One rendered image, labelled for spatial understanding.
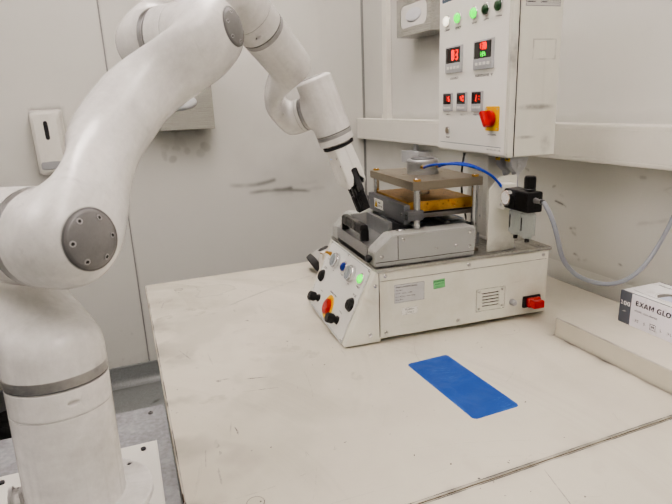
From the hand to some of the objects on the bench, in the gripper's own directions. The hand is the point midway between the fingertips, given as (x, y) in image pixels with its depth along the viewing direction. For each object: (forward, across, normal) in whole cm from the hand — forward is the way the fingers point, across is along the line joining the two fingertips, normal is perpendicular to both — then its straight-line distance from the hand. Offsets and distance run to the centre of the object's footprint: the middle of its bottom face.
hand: (360, 202), depth 132 cm
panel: (+23, 0, +21) cm, 31 cm away
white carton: (+43, -46, -42) cm, 75 cm away
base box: (+34, -2, -5) cm, 34 cm away
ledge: (+47, -69, -41) cm, 93 cm away
